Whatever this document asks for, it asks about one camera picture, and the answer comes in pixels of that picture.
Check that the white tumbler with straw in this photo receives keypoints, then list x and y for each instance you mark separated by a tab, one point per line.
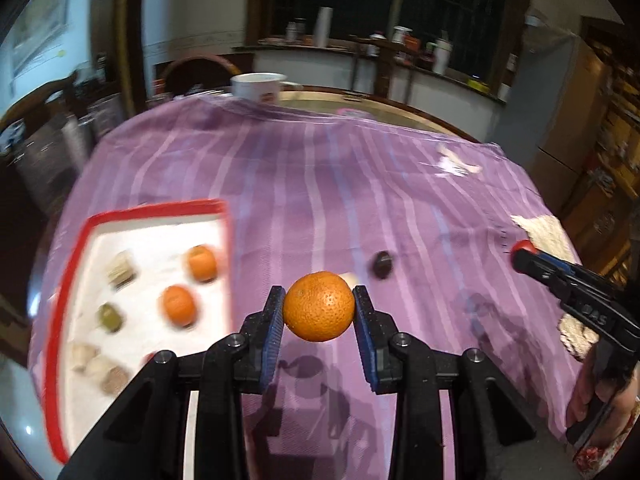
442	56

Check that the round wooden chair back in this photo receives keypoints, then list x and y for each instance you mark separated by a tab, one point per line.
200	62

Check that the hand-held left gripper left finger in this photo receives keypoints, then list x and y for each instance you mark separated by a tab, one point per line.
272	335

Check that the white cartoon mug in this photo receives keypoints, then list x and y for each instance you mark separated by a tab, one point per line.
257	86

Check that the red box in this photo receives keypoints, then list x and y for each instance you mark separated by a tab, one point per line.
412	43

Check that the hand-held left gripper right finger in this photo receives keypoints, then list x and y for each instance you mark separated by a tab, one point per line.
364	335

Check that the brown cabinet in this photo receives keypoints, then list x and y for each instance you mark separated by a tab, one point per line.
585	125

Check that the person's right forearm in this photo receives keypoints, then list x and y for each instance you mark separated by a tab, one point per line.
607	457

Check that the grey refrigerator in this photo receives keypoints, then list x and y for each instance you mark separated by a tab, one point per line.
545	85

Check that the purple striped cloth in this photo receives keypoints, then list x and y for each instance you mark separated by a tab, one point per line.
325	185

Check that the small bottle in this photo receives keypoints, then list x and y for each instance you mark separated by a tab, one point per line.
295	30

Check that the small sugarcane piece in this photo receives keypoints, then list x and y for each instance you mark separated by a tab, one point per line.
101	367

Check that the wooden armchair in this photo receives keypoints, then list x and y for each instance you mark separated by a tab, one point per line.
40	102

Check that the person's right hand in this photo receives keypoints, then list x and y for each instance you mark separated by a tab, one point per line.
582	395

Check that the white knitted mat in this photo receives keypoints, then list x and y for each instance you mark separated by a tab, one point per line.
545	232

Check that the red tray with white inside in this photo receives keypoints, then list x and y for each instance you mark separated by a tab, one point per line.
150	240

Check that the green round fruit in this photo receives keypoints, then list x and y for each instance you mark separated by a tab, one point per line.
110	316

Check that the white paper roll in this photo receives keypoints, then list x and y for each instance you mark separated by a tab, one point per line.
324	26

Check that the dark wooden chair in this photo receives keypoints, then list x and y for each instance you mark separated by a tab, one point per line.
387	67

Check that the wall poster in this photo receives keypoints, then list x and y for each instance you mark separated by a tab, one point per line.
40	25

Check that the large orange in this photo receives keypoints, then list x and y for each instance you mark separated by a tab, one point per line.
178	306

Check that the yellow item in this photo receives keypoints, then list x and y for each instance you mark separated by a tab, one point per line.
478	84

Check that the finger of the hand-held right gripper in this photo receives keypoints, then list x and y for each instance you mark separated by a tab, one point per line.
555	261
530	266

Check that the small red tomato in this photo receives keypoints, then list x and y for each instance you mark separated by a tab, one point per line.
522	246

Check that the dark round fruit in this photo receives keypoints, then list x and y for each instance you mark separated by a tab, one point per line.
382	264

